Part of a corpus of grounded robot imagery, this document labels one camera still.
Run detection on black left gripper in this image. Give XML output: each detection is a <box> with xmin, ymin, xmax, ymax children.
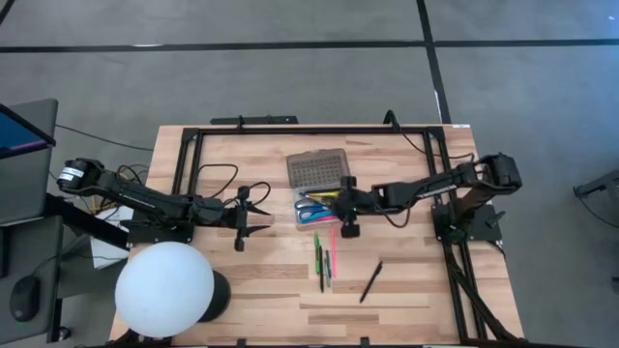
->
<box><xmin>212</xmin><ymin>186</ymin><xmax>272</xmax><ymax>251</ymax></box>

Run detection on blue handled scissors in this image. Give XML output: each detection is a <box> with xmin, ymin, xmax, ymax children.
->
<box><xmin>293</xmin><ymin>198</ymin><xmax>331</xmax><ymax>225</ymax></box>

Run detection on pink pencil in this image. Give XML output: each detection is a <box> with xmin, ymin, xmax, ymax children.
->
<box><xmin>330</xmin><ymin>225</ymin><xmax>339</xmax><ymax>279</ymax></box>

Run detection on black pen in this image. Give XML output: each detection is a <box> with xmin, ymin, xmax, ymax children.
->
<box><xmin>359</xmin><ymin>260</ymin><xmax>384</xmax><ymax>305</ymax></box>

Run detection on clear plastic pencil box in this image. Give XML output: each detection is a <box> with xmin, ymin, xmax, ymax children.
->
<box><xmin>285</xmin><ymin>147</ymin><xmax>360</xmax><ymax>228</ymax></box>

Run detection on white box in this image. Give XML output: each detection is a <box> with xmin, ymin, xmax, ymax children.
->
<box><xmin>89</xmin><ymin>202</ymin><xmax>142</xmax><ymax>271</ymax></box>

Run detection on black round lamp base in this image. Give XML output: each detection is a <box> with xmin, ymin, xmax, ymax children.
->
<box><xmin>197</xmin><ymin>269</ymin><xmax>232</xmax><ymax>324</ymax></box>

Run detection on black power strip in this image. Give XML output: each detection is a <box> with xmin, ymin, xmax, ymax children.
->
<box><xmin>209</xmin><ymin>114</ymin><xmax>300</xmax><ymax>127</ymax></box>

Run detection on grey desk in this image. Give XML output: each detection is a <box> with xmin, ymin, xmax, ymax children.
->
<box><xmin>0</xmin><ymin>144</ymin><xmax>65</xmax><ymax>345</ymax></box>

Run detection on black computer mouse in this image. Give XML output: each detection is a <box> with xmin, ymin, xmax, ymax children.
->
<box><xmin>9</xmin><ymin>274</ymin><xmax>42</xmax><ymax>324</ymax></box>

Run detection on black stand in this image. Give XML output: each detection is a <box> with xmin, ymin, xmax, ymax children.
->
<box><xmin>572</xmin><ymin>167</ymin><xmax>619</xmax><ymax>200</ymax></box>

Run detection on laptop with blue screen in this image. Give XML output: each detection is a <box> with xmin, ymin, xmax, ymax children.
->
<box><xmin>0</xmin><ymin>98</ymin><xmax>59</xmax><ymax>160</ymax></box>

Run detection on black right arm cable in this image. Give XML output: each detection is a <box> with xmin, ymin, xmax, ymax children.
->
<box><xmin>383</xmin><ymin>207</ymin><xmax>413</xmax><ymax>229</ymax></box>

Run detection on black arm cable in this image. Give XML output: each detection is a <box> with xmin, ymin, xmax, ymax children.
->
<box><xmin>383</xmin><ymin>207</ymin><xmax>413</xmax><ymax>229</ymax></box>
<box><xmin>196</xmin><ymin>162</ymin><xmax>273</xmax><ymax>209</ymax></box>

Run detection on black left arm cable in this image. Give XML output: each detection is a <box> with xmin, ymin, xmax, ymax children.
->
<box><xmin>196</xmin><ymin>162</ymin><xmax>273</xmax><ymax>209</ymax></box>

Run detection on black aluminium table frame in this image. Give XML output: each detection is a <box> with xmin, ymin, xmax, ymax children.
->
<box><xmin>110</xmin><ymin>123</ymin><xmax>526</xmax><ymax>348</ymax></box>

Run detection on black power cable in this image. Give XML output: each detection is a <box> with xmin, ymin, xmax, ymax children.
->
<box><xmin>384</xmin><ymin>109</ymin><xmax>478</xmax><ymax>160</ymax></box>

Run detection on black floor cable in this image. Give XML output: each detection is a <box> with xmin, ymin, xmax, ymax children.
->
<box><xmin>54</xmin><ymin>123</ymin><xmax>155</xmax><ymax>153</ymax></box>

